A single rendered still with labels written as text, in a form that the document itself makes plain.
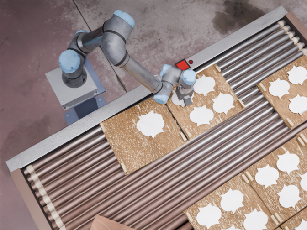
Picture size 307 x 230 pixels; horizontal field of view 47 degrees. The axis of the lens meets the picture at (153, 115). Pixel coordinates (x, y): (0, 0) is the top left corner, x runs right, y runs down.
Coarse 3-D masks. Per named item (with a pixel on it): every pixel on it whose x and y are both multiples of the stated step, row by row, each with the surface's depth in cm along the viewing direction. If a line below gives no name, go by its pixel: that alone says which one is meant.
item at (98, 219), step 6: (96, 216) 183; (102, 216) 183; (96, 222) 182; (102, 222) 182; (108, 222) 182; (114, 222) 182; (90, 228) 181; (96, 228) 181; (102, 228) 181; (108, 228) 181; (114, 228) 182; (120, 228) 182; (126, 228) 182; (132, 228) 182
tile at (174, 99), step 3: (174, 90) 217; (174, 93) 217; (174, 96) 216; (192, 96) 217; (171, 99) 215; (174, 99) 215; (177, 99) 215; (174, 102) 215; (177, 102) 215; (180, 102) 215; (183, 102) 215; (192, 102) 216; (183, 105) 214
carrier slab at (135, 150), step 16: (128, 112) 213; (144, 112) 213; (160, 112) 214; (112, 128) 209; (128, 128) 210; (176, 128) 211; (112, 144) 206; (128, 144) 207; (144, 144) 207; (160, 144) 208; (176, 144) 208; (128, 160) 204; (144, 160) 204
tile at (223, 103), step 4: (220, 92) 219; (220, 96) 218; (224, 96) 219; (228, 96) 219; (212, 100) 218; (216, 100) 217; (220, 100) 218; (224, 100) 218; (228, 100) 218; (232, 100) 218; (216, 104) 217; (220, 104) 217; (224, 104) 217; (228, 104) 217; (216, 108) 216; (220, 108) 216; (224, 108) 216; (228, 108) 216; (220, 112) 215; (224, 112) 215
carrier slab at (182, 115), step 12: (204, 72) 224; (216, 72) 225; (216, 84) 222; (228, 84) 222; (204, 96) 219; (216, 96) 219; (180, 108) 216; (192, 108) 216; (240, 108) 218; (180, 120) 213; (216, 120) 214; (192, 132) 211
